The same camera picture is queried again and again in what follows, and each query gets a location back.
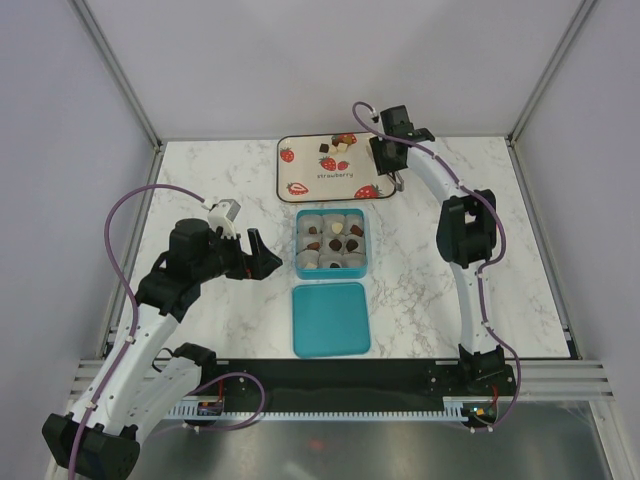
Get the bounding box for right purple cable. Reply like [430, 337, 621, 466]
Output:
[352, 102, 524, 435]

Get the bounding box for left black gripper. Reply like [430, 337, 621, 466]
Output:
[194, 228, 281, 283]

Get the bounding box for metal tongs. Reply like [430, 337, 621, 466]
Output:
[388, 172, 405, 192]

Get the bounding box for purple cable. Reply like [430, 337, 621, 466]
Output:
[69, 185, 266, 474]
[352, 102, 524, 435]

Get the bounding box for brown square chocolate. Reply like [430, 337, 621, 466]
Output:
[350, 225, 364, 237]

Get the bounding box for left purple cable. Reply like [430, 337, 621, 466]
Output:
[69, 185, 266, 474]

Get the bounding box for dark heart chocolate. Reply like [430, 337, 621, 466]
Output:
[346, 239, 359, 252]

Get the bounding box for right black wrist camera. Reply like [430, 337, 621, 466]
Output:
[379, 105, 415, 139]

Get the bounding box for strawberry print tray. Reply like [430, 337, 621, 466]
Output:
[276, 132, 396, 204]

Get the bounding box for teal tin box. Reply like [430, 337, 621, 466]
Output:
[293, 209, 370, 281]

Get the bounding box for dark round chocolate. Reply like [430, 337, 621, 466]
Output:
[329, 239, 342, 251]

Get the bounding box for teal tin lid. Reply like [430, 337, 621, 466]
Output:
[292, 282, 371, 359]

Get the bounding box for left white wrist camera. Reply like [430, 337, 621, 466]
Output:
[201, 199, 241, 239]

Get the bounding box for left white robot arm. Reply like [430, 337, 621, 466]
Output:
[42, 219, 282, 479]

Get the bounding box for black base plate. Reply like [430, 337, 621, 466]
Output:
[196, 359, 516, 412]

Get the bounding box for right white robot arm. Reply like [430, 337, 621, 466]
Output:
[369, 129, 506, 395]

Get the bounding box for white slotted cable duct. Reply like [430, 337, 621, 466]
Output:
[164, 398, 468, 423]

